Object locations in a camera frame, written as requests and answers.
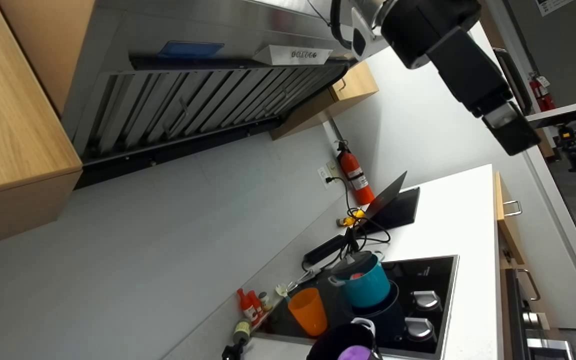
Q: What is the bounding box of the dark pot lid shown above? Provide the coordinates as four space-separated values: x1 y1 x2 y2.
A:
330 250 385 282

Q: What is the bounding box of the blue pot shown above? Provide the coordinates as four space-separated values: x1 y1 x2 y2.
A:
328 252 392 309

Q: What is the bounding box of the black pot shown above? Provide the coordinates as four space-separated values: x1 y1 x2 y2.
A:
306 317 384 360

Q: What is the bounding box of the red fire extinguisher on floor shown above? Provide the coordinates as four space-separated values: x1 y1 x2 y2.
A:
527 72 557 113

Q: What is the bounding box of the white table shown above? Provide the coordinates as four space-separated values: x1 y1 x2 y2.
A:
524 97 576 130

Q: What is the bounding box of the black laptop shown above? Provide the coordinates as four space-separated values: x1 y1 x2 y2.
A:
354 170 421 236

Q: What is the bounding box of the wooden drawer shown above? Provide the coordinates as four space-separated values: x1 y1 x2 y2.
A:
493 170 527 266

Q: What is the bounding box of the yellow plug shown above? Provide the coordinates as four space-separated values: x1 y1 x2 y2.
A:
337 209 367 229

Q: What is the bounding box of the black cooktop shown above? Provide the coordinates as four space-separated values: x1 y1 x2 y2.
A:
250 254 460 360

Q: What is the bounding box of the black power strip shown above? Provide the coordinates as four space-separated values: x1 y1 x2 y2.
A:
302 232 360 269

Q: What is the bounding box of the stainless steel range hood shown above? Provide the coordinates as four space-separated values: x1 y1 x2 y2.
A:
60 0 390 191

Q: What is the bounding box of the stove knob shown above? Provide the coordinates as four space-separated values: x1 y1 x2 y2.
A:
404 316 439 344
412 290 442 312

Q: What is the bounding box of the burner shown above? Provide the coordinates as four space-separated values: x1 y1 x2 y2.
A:
337 280 411 347

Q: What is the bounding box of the oven door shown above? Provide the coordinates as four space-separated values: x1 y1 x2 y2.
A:
499 266 536 360

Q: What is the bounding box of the kitchen utensil with pale head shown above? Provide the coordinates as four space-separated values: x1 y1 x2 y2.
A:
275 269 317 302

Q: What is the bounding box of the orange plastic cup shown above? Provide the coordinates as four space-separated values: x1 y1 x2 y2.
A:
287 287 329 337

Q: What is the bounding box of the orange bottle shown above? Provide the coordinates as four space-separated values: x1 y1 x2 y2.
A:
248 290 266 317
236 288 259 323

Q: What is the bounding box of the purple toy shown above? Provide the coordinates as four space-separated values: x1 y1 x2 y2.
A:
337 345 375 360

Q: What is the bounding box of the bottle with black cap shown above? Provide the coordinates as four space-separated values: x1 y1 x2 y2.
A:
221 319 253 360

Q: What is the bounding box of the wall sign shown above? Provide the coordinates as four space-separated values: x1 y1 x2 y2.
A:
535 0 576 17

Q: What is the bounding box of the small wooden wall cabinet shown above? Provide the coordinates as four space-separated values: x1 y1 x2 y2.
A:
269 62 380 141

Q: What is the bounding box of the red fire extinguisher on wall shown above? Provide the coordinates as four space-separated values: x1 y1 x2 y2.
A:
335 140 376 206

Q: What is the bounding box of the white wall socket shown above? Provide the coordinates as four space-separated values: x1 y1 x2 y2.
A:
317 163 342 189

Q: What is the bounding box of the black cable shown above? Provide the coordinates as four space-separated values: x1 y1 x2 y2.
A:
325 176 392 261

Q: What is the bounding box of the oven door handle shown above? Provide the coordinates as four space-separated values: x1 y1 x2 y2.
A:
515 268 542 302

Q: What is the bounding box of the large wooden wall cabinet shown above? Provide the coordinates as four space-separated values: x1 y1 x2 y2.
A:
0 0 97 252

